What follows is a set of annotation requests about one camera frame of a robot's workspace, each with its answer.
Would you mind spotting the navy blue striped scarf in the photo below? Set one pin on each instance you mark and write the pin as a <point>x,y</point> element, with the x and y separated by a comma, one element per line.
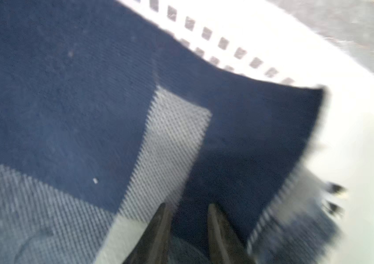
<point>103,117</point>

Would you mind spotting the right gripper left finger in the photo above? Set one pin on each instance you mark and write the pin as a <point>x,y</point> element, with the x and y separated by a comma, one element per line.
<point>152,247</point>

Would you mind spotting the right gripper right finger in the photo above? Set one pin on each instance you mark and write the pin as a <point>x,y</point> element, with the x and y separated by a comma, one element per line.
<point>224,245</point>

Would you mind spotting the white plastic perforated basket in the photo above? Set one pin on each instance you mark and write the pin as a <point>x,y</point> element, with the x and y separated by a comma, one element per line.
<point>259,40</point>

